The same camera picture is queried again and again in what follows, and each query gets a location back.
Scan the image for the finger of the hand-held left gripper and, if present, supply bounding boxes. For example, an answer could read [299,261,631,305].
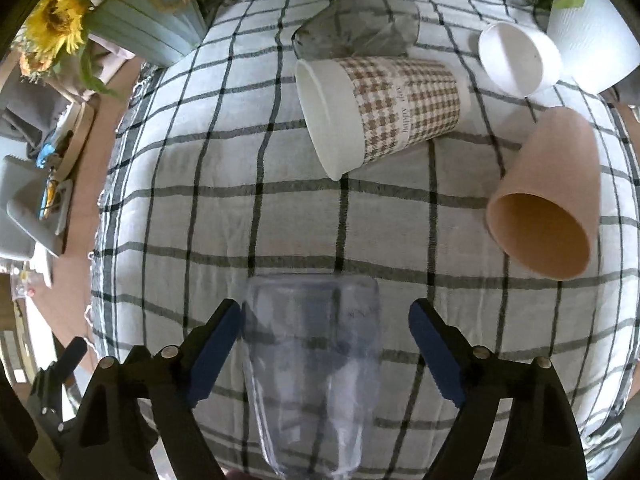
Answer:
[59,337,89,377]

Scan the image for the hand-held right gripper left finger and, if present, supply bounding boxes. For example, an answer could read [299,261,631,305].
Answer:
[60,299,243,480]

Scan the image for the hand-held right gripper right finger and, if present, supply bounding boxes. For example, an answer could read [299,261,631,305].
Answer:
[407,297,591,480]

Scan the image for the clear plastic cup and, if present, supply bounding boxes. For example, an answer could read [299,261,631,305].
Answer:
[241,272,383,479]

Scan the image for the pink paper cup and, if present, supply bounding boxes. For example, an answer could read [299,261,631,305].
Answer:
[486,106,601,281]

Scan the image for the checked paper cup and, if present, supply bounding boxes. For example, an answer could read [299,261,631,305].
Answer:
[294,56,472,182]

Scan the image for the small white cup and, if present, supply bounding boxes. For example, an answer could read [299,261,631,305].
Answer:
[477,22,564,99]

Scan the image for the grey transparent plastic cup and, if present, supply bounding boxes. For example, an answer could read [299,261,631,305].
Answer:
[291,0,421,61]

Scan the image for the grey box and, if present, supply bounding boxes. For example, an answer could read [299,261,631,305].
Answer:
[0,155,68,258]

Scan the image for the checked white tablecloth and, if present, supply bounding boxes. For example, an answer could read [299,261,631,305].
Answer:
[87,0,640,480]

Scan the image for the round wooden tray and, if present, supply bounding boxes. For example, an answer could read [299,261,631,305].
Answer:
[47,100,98,196]

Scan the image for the yellow sunflower bouquet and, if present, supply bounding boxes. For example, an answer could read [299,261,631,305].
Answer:
[19,0,151,101]

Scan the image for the light blue ribbed flower pot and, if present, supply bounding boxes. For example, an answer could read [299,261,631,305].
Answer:
[87,0,208,68]

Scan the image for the white paper towel roll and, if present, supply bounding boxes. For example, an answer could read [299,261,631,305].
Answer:
[545,0,640,96]

